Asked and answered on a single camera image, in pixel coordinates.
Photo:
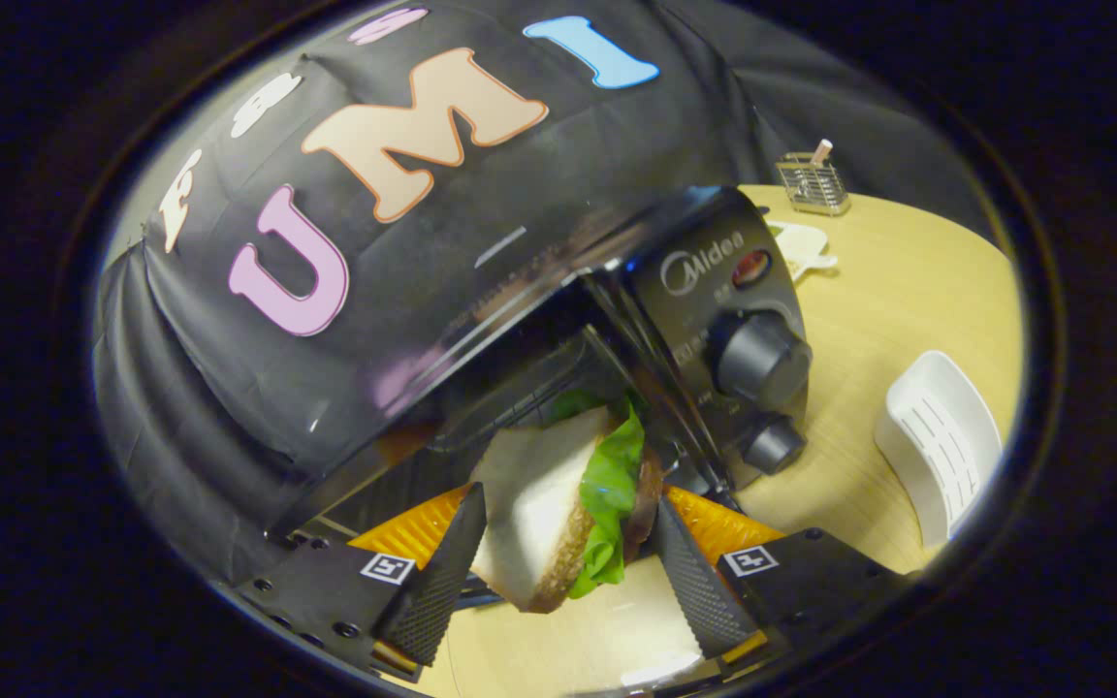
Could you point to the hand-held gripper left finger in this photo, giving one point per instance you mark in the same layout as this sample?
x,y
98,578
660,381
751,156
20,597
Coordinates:
x,y
442,577

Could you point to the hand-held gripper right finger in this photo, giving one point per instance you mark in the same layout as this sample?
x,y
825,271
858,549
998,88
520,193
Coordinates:
x,y
694,582

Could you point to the lettuce sandwich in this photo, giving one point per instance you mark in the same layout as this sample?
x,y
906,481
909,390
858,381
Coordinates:
x,y
539,494

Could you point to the black toaster oven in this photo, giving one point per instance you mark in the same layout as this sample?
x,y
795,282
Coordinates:
x,y
714,291

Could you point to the white ribbed tray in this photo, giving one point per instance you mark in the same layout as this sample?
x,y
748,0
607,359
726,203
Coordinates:
x,y
937,446

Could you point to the black backdrop cloth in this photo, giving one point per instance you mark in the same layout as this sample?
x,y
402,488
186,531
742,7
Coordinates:
x,y
180,388

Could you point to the white dish with green print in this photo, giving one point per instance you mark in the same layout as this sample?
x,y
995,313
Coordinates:
x,y
801,247

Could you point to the small pink stick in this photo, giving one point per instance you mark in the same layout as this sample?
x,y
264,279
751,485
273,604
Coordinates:
x,y
822,151

